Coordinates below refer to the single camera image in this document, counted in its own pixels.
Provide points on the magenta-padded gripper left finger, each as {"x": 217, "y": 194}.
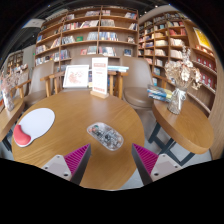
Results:
{"x": 77, "y": 158}

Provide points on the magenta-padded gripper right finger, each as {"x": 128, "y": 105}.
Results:
{"x": 146, "y": 159}

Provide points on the transparent computer mouse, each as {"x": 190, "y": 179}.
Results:
{"x": 105, "y": 136}

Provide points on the white mouse pad red rest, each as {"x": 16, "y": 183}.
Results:
{"x": 36, "y": 122}

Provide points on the round wooden side table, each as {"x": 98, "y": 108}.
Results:
{"x": 8, "y": 118}
{"x": 185, "y": 128}

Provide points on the stack of books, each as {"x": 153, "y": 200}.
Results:
{"x": 159, "y": 93}

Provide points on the dark cover book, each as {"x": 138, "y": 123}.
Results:
{"x": 90, "y": 78}

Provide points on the white framed picture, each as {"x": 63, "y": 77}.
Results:
{"x": 76, "y": 76}

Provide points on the white sign on wooden base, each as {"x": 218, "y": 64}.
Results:
{"x": 99, "y": 76}

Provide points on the glass vase with beige flowers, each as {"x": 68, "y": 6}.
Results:
{"x": 181, "y": 73}

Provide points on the light blue books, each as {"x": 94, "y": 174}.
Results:
{"x": 118, "y": 68}

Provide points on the small distant bookshelf unit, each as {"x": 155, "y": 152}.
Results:
{"x": 16, "y": 60}

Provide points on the wide wooden bookshelf unit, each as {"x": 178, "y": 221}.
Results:
{"x": 86, "y": 33}

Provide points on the tall wooden bookshelf unit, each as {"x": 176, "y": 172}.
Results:
{"x": 176, "y": 36}

